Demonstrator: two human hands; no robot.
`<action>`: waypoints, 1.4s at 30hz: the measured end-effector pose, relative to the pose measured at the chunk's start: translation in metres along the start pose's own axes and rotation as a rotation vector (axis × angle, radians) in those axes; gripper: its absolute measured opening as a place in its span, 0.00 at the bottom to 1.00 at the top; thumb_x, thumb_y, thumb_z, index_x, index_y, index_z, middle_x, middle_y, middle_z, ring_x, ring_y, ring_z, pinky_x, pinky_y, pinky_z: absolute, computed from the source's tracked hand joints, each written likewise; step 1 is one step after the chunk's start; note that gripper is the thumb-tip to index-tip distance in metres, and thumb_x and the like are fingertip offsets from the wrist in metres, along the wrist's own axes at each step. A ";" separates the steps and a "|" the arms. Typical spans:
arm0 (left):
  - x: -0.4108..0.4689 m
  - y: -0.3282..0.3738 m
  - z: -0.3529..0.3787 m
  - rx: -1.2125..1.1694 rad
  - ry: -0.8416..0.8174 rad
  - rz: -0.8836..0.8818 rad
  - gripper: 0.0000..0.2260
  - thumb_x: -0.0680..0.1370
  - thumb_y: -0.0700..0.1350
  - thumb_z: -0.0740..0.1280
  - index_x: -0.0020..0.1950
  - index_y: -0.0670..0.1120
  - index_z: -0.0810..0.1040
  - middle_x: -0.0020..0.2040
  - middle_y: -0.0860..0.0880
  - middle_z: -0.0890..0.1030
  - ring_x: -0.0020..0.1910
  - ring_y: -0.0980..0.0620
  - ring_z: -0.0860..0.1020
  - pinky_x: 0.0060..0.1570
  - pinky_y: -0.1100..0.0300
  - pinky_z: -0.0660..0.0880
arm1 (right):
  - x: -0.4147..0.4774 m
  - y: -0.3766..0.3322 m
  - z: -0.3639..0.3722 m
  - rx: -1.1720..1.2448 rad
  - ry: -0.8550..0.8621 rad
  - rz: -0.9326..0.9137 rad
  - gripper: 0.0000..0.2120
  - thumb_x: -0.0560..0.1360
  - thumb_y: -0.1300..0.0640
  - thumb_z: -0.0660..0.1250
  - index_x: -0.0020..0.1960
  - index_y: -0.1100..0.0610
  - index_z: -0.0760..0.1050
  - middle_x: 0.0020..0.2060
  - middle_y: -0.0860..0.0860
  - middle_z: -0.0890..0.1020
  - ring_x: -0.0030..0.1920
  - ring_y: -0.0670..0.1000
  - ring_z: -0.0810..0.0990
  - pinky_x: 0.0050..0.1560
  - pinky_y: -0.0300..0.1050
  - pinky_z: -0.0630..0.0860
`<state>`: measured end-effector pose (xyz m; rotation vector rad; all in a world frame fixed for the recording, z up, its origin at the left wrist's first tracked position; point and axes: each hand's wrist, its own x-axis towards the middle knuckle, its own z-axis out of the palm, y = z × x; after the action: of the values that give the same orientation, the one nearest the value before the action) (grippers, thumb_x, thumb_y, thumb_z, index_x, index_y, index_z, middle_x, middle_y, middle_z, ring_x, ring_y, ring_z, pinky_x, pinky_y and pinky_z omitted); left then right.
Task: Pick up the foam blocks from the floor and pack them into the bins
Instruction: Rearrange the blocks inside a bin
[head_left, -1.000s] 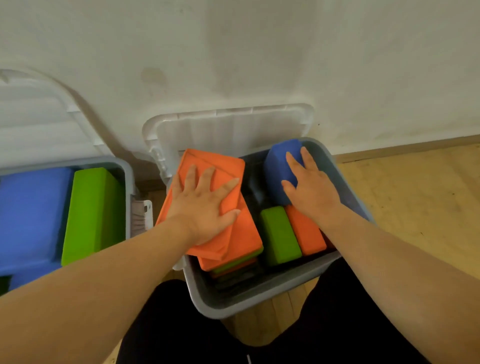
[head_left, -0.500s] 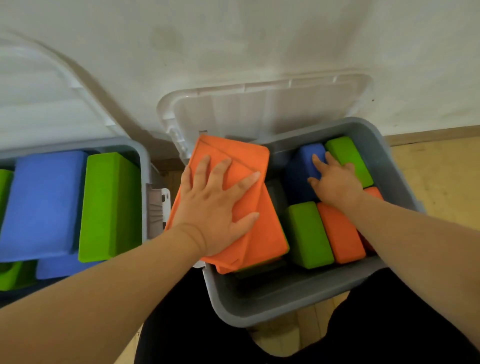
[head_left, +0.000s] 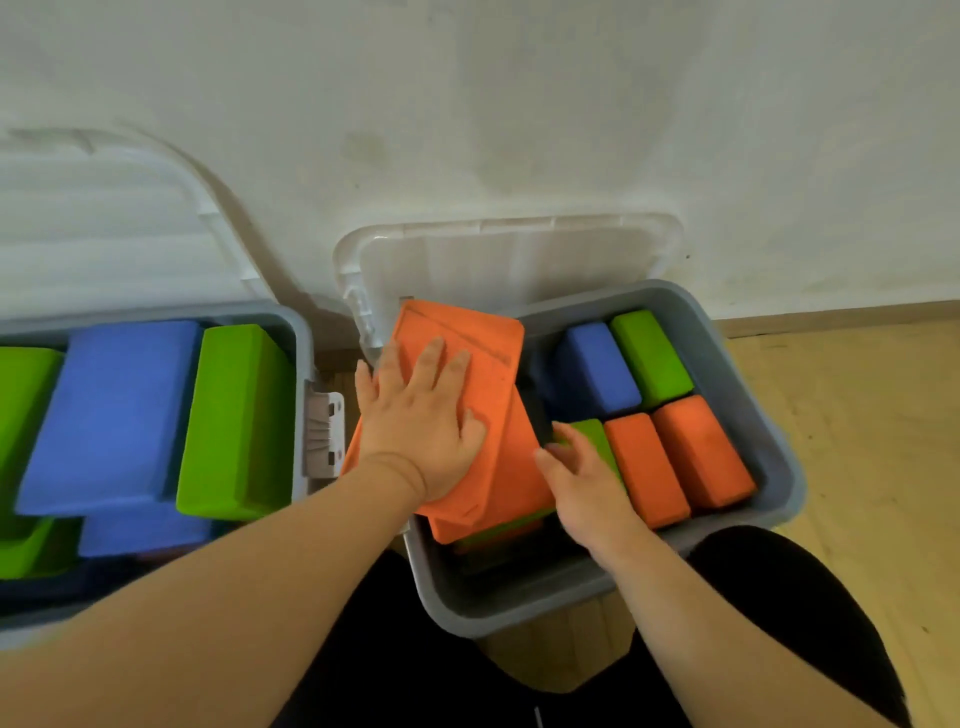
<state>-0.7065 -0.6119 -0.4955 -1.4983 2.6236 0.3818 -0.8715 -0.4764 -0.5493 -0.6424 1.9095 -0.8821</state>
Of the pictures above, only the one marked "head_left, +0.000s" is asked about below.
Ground person's left hand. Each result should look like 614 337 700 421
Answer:
354 337 489 504

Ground person's right hand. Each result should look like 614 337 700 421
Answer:
534 420 646 560

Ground orange foam block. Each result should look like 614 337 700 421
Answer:
603 412 692 531
341 300 526 528
651 395 758 512
429 386 558 546

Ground person's left forearm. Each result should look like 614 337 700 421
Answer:
0 453 429 728

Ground person's right forearm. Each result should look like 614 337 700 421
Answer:
592 521 894 728

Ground green foam block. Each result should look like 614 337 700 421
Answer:
453 418 625 552
0 516 84 581
175 324 298 523
609 309 696 411
0 346 66 541

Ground white bin latch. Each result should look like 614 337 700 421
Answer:
303 390 346 481

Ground grey plastic storage bin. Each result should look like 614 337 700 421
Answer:
0 300 317 633
403 279 808 639

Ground blue foam block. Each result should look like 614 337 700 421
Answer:
78 501 220 561
15 320 204 519
553 322 643 421

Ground white plastic bin lid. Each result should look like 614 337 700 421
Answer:
333 213 684 365
0 127 280 321

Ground person's black trousers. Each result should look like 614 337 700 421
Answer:
270 525 913 728

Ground wooden skirting board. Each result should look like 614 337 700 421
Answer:
712 299 960 340

